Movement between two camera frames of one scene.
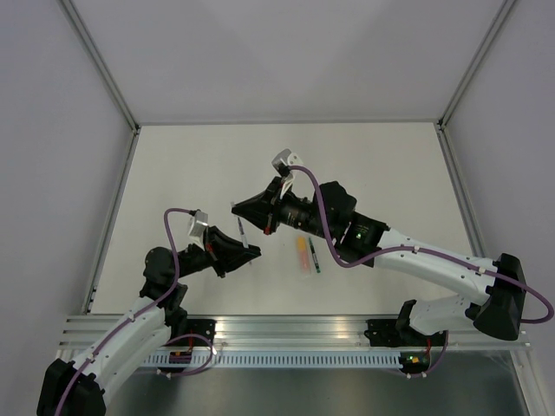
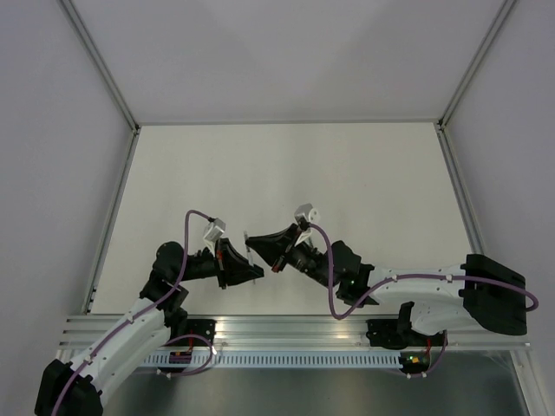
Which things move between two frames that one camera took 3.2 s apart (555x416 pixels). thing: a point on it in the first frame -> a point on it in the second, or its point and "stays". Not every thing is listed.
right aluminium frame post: [474, 64] stays
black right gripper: [263, 211] -> [273, 248]
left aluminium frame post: [102, 64] stays
